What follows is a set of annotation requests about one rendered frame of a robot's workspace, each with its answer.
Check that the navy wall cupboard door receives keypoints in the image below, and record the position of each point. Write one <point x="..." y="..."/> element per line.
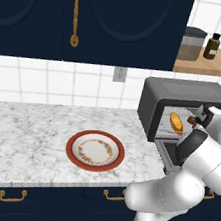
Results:
<point x="27" y="8"/>
<point x="130" y="21"/>

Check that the dark grey toaster oven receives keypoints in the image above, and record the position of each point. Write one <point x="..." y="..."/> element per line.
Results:
<point x="183" y="92"/>

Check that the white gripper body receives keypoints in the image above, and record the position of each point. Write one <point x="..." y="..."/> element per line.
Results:
<point x="204" y="110"/>

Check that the red rimmed patterned plate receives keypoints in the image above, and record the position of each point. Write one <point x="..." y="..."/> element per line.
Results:
<point x="95" y="151"/>

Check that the toaster oven door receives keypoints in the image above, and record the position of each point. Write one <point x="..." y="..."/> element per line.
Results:
<point x="166" y="155"/>

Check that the grey wall outlet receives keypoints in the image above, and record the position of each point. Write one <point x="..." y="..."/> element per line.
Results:
<point x="119" y="74"/>

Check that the grey jar with dark lid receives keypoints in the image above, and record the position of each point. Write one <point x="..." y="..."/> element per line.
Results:
<point x="191" y="44"/>

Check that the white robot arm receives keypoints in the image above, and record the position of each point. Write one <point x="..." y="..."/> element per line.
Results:
<point x="184" y="191"/>

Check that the brown bottle with black cap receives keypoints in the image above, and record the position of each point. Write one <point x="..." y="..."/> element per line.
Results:
<point x="211" y="47"/>

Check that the golden baguette bread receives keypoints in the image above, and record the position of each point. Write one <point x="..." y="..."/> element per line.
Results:
<point x="176" y="122"/>

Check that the navy drawer front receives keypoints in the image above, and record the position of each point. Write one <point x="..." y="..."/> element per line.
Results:
<point x="107" y="209"/>
<point x="43" y="203"/>

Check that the brown kebab skewer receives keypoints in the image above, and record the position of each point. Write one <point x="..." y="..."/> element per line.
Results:
<point x="192" y="120"/>

